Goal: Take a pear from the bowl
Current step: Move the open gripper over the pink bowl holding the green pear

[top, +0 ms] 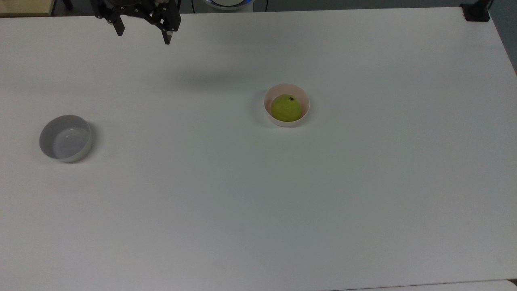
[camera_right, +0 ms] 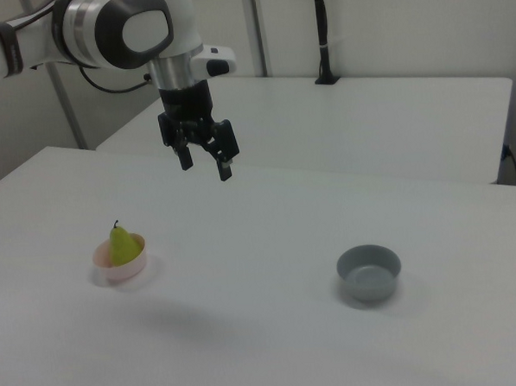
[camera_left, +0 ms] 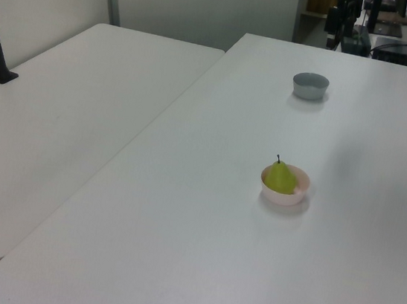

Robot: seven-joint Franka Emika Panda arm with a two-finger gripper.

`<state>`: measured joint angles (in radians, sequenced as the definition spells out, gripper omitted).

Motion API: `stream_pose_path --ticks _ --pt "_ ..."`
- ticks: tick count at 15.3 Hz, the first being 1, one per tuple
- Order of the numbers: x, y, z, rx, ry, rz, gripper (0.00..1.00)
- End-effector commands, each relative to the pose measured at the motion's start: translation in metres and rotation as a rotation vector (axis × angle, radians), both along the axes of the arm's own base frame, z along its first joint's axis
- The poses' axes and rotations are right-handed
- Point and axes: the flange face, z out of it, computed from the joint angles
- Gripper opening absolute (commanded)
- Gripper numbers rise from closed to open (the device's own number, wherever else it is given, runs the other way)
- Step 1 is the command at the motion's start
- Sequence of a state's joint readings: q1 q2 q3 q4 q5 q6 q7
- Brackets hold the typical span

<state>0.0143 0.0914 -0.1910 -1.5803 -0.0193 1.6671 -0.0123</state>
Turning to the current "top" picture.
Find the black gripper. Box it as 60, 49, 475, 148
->
90, 0, 181, 45

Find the green pear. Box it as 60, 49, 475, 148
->
270, 94, 303, 122

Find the grey plastic bowl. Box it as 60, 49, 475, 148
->
39, 115, 94, 163

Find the pink plastic bowl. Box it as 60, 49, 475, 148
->
264, 83, 311, 128

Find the light wooden furniture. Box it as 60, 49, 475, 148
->
0, 0, 56, 17

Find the black table clamp mount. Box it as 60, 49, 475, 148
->
460, 0, 494, 22

